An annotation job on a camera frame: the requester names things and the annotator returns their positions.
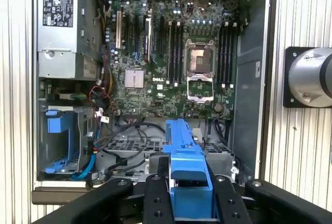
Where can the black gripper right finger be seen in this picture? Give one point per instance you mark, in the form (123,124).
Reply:
(230,203)

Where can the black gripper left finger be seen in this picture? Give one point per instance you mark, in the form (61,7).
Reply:
(158,203)

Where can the hard disk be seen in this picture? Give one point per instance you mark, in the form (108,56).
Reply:
(186,156)

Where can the gray metal disk bay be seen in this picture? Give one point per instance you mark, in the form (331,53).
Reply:
(84,130)

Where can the empty blue disk carrier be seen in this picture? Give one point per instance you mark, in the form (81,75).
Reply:
(58,123)

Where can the perforated metal drive cage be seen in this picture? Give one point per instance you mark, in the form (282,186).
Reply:
(124,146)

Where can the round coin battery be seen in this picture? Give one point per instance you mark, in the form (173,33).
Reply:
(218,107)

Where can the green motherboard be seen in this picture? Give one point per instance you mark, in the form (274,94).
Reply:
(160,99)

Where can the metal socket cover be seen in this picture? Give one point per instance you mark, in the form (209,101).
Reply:
(199,98)

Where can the dark gray PC case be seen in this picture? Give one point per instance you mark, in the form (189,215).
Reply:
(249,91)

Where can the silver chipset heat sink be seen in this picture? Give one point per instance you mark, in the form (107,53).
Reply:
(134,78)

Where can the CPU socket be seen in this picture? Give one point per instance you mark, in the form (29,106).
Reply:
(201,58)

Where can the black RAM slot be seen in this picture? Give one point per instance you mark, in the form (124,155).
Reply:
(232,53)
(222,53)
(170,53)
(179,53)

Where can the black graphics card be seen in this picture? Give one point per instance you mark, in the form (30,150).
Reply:
(147,40)

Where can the black expansion slot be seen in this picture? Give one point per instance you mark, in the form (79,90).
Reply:
(161,34)
(136,33)
(127,33)

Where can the silver power supply with label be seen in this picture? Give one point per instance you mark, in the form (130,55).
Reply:
(57,60)

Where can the white expansion slot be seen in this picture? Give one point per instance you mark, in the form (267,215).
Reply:
(118,29)

